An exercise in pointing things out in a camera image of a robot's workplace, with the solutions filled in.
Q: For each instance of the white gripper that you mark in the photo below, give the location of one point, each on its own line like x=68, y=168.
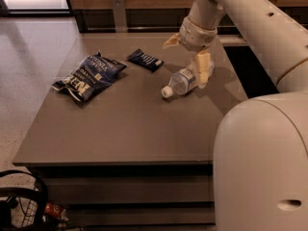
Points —
x=196, y=38

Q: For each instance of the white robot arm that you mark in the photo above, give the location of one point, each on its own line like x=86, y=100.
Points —
x=260, y=164

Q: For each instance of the grey drawer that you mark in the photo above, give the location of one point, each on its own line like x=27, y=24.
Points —
x=143, y=216
x=130, y=190

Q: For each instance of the upper grey drawer front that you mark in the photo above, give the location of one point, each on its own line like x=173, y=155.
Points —
x=130, y=190

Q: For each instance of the horizontal metal rail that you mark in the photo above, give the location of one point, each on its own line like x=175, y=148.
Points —
x=151, y=28

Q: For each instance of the small dark blue snack packet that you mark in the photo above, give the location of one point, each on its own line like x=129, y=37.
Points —
x=144, y=60

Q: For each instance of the red snack packet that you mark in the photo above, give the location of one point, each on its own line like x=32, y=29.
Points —
x=55, y=211

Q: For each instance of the clear plastic water bottle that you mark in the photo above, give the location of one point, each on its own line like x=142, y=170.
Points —
x=182, y=82

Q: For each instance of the lower grey drawer front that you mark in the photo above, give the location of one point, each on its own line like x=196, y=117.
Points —
x=143, y=216

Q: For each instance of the blue chip bag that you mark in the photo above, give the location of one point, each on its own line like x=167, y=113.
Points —
x=94, y=74

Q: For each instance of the left metal wall bracket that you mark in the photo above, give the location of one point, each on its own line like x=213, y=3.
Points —
x=119, y=14

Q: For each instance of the black wire basket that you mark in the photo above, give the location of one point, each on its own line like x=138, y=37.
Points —
x=32, y=204

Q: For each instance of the grey drawer cabinet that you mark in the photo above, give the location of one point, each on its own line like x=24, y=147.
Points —
x=129, y=129

